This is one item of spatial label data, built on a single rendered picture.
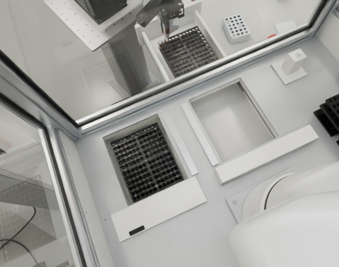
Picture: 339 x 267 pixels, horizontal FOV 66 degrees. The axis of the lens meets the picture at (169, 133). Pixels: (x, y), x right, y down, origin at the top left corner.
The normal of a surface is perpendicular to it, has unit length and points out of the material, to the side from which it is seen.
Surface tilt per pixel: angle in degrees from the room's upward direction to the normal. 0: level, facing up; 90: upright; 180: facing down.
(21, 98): 90
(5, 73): 90
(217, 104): 0
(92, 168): 0
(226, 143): 0
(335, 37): 90
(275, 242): 23
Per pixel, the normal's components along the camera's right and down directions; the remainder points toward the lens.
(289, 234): -0.24, -0.27
